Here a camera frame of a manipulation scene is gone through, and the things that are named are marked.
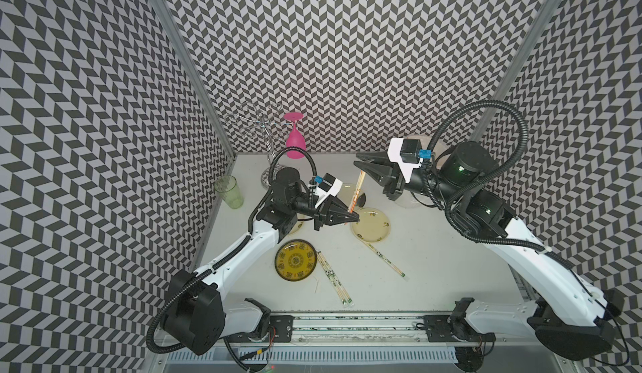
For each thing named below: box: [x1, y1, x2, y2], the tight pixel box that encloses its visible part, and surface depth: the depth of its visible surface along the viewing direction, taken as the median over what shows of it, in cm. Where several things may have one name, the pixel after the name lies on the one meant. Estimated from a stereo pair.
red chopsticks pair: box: [348, 169, 367, 214], surface depth 54 cm
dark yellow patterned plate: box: [274, 239, 318, 282], surface depth 87 cm
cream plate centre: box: [350, 207, 392, 244], surface depth 96 cm
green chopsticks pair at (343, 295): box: [315, 250, 355, 308], surface depth 83 cm
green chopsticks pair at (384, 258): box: [361, 240, 407, 278], surface depth 88 cm
